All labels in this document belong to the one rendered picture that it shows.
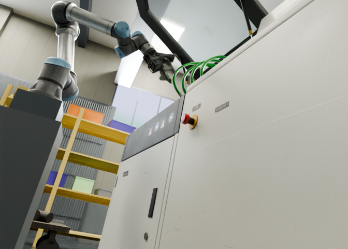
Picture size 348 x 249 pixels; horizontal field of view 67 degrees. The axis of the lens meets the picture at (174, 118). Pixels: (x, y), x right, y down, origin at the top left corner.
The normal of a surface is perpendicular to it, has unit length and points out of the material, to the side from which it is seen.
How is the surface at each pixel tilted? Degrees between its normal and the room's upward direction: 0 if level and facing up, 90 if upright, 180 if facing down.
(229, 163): 90
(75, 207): 90
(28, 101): 90
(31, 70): 90
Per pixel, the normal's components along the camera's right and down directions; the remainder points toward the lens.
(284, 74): -0.87, -0.33
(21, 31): 0.35, -0.33
